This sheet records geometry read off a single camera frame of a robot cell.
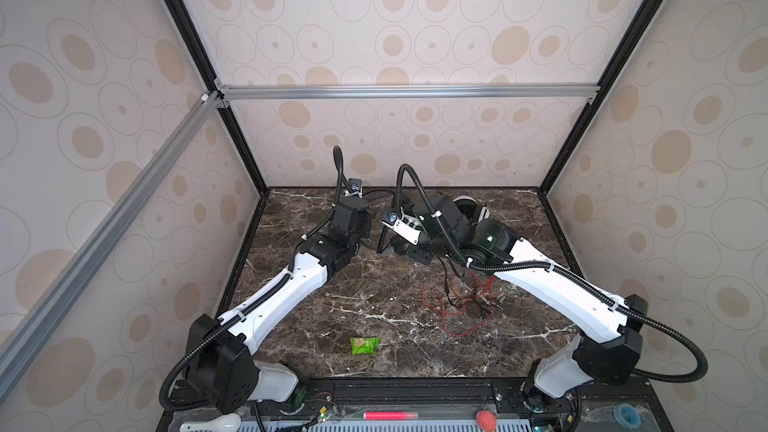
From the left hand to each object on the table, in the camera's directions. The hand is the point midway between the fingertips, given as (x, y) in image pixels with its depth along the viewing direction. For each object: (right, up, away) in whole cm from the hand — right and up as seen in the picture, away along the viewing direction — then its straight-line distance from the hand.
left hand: (362, 202), depth 78 cm
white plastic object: (-31, -52, -9) cm, 61 cm away
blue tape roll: (+64, -51, -7) cm, 83 cm away
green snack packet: (0, -38, +1) cm, 38 cm away
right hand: (+12, -7, -8) cm, 16 cm away
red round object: (+29, -51, -10) cm, 59 cm away
